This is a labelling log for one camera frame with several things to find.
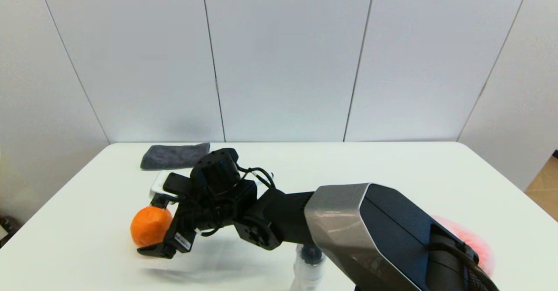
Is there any orange fruit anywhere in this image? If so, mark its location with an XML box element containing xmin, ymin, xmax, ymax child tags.
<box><xmin>130</xmin><ymin>206</ymin><xmax>174</xmax><ymax>248</ymax></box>

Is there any grey folded cloth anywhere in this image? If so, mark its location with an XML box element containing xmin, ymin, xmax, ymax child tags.
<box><xmin>140</xmin><ymin>143</ymin><xmax>211</xmax><ymax>171</ymax></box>

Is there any clear plastic bottle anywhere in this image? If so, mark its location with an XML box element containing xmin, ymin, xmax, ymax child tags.
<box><xmin>290</xmin><ymin>244</ymin><xmax>326</xmax><ymax>291</ymax></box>

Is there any dark unidentified object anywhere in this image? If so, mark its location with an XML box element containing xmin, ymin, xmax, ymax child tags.
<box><xmin>0</xmin><ymin>216</ymin><xmax>20</xmax><ymax>248</ymax></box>

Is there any pink plush peach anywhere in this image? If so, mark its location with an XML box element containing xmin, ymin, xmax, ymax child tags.
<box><xmin>432</xmin><ymin>216</ymin><xmax>494</xmax><ymax>277</ymax></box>

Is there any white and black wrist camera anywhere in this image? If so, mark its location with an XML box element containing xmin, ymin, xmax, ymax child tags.
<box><xmin>150</xmin><ymin>172</ymin><xmax>193</xmax><ymax>197</ymax></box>

